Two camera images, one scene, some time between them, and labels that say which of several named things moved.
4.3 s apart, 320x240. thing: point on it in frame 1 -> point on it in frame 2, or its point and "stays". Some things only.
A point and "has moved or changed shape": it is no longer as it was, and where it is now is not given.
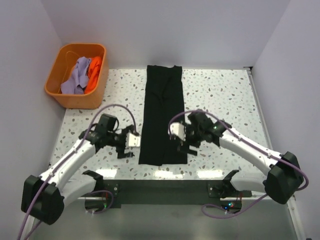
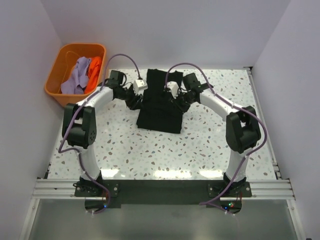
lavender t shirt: (80, 79) stays
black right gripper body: (193, 135) -> (184, 101)
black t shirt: (164, 98) has moved or changed shape
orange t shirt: (93, 73) stays
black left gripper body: (116, 140) -> (129, 96)
